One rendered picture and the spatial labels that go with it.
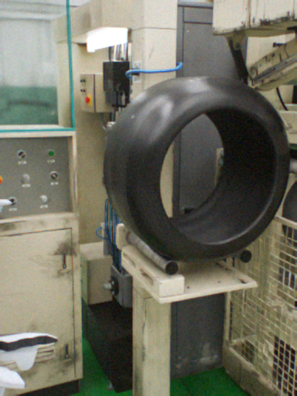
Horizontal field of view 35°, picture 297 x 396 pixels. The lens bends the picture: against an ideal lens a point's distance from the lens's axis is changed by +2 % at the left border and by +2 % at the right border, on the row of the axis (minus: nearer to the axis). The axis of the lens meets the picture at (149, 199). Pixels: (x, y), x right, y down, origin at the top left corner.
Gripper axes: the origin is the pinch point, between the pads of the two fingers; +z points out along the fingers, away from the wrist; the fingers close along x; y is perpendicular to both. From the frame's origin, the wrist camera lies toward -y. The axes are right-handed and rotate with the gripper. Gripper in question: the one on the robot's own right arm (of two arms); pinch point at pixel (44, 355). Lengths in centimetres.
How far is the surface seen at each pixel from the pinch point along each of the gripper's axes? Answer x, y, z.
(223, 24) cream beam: -106, -75, 31
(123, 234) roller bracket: -105, 1, -4
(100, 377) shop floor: -161, 85, -22
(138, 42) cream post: -107, -70, 1
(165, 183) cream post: -114, -18, 11
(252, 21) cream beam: -90, -72, 39
